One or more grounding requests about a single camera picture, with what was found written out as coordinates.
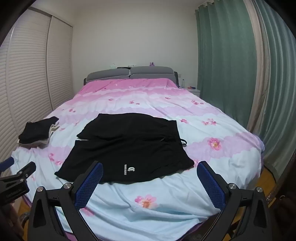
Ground white louvered wardrobe door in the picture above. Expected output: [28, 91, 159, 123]
[0, 7, 53, 163]
[46, 16, 74, 112]

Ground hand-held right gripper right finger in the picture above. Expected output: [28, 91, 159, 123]
[196, 161, 270, 241]

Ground beige curtain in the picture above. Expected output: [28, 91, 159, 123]
[242, 0, 271, 138]

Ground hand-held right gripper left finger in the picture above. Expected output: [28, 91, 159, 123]
[26, 161, 103, 241]

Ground purple bed sheet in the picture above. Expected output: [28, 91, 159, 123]
[253, 132, 265, 155]

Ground pale sheer curtain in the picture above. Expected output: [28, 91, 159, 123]
[254, 0, 296, 178]

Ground person's left hand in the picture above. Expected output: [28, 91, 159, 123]
[0, 203, 19, 235]

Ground white nightstand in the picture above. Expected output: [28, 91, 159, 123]
[183, 87, 201, 95]

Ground folded black and white clothes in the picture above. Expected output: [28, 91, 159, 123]
[18, 116, 60, 144]

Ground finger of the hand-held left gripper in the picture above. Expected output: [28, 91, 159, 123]
[10, 161, 37, 184]
[0, 157, 15, 172]

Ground green curtain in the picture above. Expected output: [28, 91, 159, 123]
[195, 0, 258, 131]

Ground pink floral blanket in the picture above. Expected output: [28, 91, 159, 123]
[9, 78, 264, 233]

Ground black pants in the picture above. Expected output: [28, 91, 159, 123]
[54, 113, 195, 185]

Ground grey headboard cushion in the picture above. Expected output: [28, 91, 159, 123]
[130, 66, 174, 80]
[87, 69, 130, 82]

